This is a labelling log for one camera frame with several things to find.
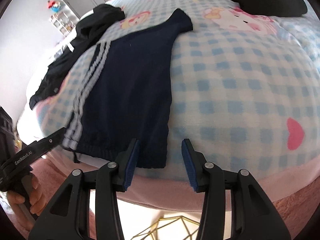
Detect navy striped track pants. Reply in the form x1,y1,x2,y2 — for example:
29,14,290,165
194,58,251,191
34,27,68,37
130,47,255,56
62,9,193,168

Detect person left hand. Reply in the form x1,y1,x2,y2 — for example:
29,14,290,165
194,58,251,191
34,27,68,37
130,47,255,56
7,173,47,218

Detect blue checkered cartoon blanket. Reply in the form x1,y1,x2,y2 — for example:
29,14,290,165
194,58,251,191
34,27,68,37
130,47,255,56
35,0,320,181

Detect small white shelf rack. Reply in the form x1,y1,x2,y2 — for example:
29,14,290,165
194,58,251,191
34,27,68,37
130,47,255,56
50,11,75,37

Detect red blue plush toy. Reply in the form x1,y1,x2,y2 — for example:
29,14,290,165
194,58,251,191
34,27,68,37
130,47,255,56
47,0,64,13

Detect black jacket on bed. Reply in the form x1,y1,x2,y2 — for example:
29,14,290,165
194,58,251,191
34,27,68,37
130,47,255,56
29,4,125,109

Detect folded black garment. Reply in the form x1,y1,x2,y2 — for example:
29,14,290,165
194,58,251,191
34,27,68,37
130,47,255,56
231,0,308,17

